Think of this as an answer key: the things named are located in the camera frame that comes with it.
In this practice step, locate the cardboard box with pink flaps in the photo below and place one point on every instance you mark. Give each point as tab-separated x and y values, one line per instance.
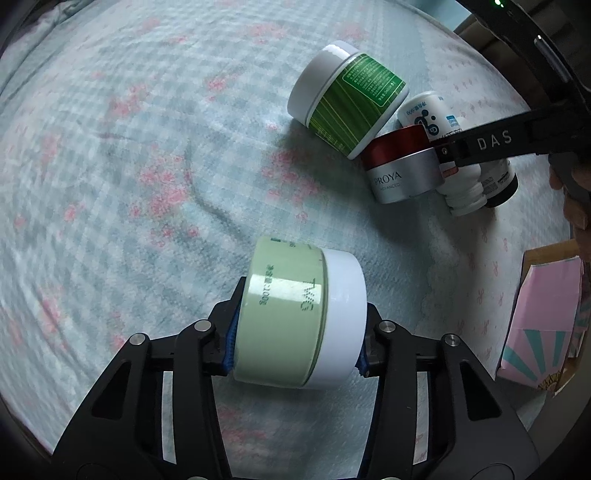
550	320

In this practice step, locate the checkered floral bed sheet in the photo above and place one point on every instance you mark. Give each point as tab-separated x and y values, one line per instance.
146	146

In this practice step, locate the red and silver cream jar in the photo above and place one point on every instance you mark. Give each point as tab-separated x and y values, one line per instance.
401	165

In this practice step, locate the person's right hand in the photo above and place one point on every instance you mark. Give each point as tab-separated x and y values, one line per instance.
570	173

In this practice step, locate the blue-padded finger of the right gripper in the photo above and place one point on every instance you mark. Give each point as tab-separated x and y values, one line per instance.
522	134

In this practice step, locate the white supplement bottle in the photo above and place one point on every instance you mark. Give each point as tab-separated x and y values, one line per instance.
462	189

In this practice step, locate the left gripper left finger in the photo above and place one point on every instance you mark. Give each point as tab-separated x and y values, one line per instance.
152	411

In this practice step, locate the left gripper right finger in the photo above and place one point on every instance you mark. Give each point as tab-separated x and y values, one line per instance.
438	413

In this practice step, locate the black and white small bottle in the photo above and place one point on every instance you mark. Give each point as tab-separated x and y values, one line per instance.
499	180

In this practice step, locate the dark green label white jar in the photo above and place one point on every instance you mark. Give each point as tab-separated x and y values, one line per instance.
346	97

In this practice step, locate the pale green white-lidded jar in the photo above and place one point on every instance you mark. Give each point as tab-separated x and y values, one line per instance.
302	318

